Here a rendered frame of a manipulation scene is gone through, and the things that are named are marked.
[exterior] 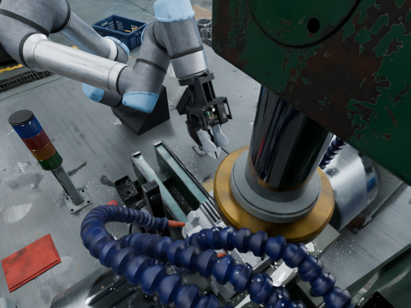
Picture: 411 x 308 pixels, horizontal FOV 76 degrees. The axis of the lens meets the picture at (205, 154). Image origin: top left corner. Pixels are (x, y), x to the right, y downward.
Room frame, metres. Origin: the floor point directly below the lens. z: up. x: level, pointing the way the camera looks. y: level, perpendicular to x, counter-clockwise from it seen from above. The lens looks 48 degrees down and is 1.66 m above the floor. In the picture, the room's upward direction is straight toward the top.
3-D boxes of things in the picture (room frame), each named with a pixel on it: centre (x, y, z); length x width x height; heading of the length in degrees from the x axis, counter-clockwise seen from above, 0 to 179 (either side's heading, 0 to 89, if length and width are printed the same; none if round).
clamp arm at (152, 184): (0.29, 0.11, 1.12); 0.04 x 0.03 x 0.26; 36
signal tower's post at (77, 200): (0.52, 0.48, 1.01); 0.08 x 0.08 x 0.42; 36
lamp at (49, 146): (0.52, 0.48, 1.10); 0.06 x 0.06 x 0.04
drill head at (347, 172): (0.47, -0.37, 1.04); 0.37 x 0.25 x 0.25; 126
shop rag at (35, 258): (0.30, 0.56, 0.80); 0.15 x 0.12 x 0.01; 128
